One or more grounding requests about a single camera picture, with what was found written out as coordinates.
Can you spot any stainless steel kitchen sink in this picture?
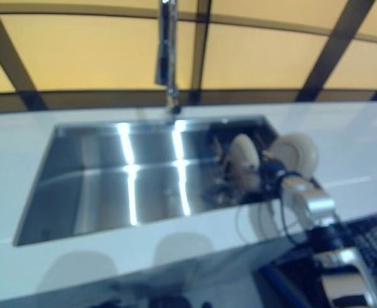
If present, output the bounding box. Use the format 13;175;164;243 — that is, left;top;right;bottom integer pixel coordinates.
13;114;324;247

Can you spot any beige ceramic plate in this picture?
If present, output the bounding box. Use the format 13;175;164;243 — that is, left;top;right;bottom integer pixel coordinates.
228;133;262;193
271;132;320;176

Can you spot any open dishwasher door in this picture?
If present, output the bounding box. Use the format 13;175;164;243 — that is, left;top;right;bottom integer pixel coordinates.
258;252;337;308

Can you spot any black dish drying rack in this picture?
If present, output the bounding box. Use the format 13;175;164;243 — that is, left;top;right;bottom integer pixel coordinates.
203;115;324;205

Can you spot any yellow panel window dark frame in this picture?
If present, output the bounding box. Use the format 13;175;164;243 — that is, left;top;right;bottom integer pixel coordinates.
0;0;377;115

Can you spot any chrome kitchen faucet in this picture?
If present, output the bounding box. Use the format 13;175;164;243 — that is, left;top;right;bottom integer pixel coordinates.
154;0;183;125

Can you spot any black silver robot right hand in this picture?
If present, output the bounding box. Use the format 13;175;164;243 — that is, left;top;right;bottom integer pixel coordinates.
244;156;287;193

